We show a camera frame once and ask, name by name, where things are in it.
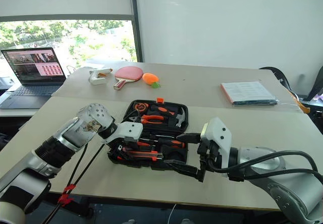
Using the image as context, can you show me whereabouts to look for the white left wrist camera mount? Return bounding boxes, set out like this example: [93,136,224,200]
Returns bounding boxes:
[101,121,144,144]

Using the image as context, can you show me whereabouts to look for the orange handled pliers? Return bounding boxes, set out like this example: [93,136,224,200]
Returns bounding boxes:
[128,114,165,125]

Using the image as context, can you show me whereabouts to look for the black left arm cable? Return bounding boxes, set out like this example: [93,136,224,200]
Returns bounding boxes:
[57,143,89,209]
[41,143,105,224]

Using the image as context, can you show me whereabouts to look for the white plastic hand tool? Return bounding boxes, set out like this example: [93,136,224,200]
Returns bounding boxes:
[88,67,114,86]

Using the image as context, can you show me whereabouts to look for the steel claw hammer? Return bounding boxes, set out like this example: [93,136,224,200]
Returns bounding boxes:
[175,107,188,128]

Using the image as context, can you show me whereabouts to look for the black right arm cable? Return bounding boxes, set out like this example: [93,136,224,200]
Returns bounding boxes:
[208,150,323,182]

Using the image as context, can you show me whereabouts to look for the orange utility knife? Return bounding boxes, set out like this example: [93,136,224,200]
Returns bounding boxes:
[123,150,164,161]

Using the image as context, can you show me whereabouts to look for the black tool case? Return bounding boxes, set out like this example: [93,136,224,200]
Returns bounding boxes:
[107,97,189,171]

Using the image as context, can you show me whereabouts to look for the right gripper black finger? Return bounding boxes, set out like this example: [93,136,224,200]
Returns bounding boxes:
[164,159,206,184]
[177,132,202,144]

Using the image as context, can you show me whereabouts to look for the stack of papers booklet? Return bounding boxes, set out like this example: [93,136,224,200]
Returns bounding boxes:
[221,81,277,105]

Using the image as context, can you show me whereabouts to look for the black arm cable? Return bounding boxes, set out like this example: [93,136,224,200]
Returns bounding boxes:
[41,143,105,224]
[57,143,89,209]
[208,150,323,182]

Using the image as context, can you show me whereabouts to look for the orange toy carrot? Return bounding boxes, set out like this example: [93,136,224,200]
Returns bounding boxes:
[142,72,162,89]

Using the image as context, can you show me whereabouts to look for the orange strap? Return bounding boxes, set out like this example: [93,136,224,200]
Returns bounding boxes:
[290,92,310,114]

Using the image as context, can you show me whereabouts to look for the open laptop computer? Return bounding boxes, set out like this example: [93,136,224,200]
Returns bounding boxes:
[0,46,68,110]

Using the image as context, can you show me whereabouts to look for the black chair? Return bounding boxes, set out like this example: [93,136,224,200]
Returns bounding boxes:
[259,66,300,101]

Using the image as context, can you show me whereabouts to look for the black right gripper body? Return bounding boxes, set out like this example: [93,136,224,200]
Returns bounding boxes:
[197,141,223,171]

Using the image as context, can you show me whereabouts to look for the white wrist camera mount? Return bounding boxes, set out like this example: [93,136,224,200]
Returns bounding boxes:
[101,121,144,144]
[200,117,233,164]

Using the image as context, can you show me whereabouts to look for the black orange handled screwdriver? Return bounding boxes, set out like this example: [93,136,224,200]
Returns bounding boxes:
[161,138,187,149]

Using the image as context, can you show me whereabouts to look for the red table tennis paddle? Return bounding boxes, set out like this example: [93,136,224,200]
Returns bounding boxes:
[113,66,144,91]

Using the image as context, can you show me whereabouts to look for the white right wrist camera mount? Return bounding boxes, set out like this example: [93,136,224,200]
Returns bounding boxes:
[200,117,233,164]

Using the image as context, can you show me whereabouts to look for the orange black tape measure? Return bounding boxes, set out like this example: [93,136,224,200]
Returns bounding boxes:
[133,102,150,113]

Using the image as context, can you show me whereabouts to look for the window with black frame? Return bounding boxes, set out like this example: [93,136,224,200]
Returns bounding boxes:
[0,0,143,88]

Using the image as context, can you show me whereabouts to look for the thin white cable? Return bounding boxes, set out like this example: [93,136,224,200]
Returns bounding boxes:
[168,203,177,224]

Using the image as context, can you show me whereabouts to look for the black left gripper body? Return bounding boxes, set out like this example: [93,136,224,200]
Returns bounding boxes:
[123,135,143,148]

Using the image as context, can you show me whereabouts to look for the small orange handled screwdriver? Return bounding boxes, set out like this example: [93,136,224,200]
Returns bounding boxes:
[137,140,157,148]

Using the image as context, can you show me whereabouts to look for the black orange handled tool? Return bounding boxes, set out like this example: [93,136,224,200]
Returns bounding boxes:
[150,104,175,116]

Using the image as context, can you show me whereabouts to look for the dark item in clear bag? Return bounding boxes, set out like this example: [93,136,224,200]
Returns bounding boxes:
[232,98,279,106]

